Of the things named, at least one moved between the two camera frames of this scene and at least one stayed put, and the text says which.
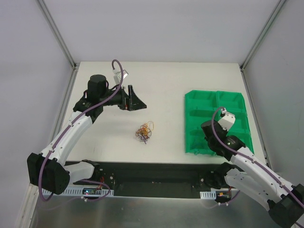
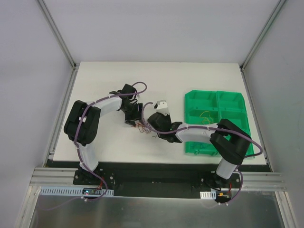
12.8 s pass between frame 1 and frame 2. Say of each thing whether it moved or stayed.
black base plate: stayed
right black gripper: moved
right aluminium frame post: stayed
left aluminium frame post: stayed
